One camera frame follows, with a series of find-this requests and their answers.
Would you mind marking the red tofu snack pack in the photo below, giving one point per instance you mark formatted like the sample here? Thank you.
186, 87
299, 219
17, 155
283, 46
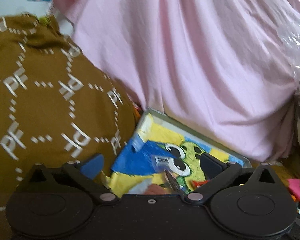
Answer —
197, 184

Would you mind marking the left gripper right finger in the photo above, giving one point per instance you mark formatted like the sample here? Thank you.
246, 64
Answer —
221, 175

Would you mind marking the pink sausage pack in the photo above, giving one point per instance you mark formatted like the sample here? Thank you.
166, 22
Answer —
148, 188

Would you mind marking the colourful cartoon bed blanket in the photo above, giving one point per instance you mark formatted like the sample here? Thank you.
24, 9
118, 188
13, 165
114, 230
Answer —
288, 170

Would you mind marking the brown PF patterned quilt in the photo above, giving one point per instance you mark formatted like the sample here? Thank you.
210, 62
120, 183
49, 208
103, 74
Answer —
55, 105

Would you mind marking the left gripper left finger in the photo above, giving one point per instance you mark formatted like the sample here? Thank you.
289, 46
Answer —
84, 173

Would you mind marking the dark candy wrapper pack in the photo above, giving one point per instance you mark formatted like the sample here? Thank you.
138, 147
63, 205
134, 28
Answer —
170, 174

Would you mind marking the pink hanging sheet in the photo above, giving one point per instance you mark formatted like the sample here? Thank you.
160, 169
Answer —
217, 66

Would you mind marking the grey box with drawing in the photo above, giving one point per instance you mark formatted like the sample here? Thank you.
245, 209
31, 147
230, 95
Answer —
161, 144

